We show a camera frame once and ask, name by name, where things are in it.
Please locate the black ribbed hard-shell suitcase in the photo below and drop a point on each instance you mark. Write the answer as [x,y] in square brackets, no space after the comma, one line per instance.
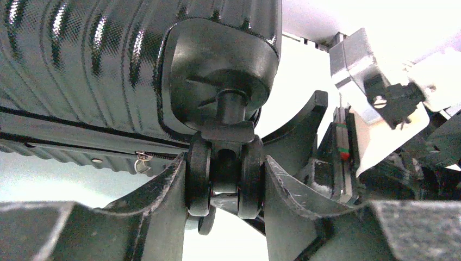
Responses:
[102,76]

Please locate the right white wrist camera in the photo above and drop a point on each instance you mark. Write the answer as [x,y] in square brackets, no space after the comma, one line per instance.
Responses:
[414,106]

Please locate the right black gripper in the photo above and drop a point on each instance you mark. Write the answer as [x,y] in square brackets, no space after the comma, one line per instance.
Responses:
[418,170]

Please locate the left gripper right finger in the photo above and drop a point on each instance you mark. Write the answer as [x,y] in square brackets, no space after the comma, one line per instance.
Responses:
[301,224]

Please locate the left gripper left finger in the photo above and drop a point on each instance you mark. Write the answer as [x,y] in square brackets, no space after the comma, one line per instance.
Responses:
[146,224]

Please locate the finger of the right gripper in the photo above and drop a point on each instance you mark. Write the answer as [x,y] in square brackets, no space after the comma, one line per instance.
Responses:
[291,145]

